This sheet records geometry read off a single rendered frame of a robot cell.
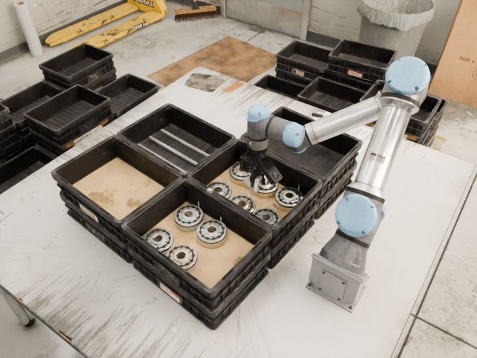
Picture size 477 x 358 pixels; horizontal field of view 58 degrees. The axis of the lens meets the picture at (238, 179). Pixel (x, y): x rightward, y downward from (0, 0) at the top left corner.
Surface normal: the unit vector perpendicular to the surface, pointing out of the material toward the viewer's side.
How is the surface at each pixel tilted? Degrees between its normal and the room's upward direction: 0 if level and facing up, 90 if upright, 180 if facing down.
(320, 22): 90
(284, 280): 0
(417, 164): 0
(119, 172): 0
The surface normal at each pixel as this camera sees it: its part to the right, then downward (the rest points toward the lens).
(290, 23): -0.57, 0.56
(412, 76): -0.31, -0.26
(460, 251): 0.00, -0.73
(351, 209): -0.41, -0.01
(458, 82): -0.53, 0.33
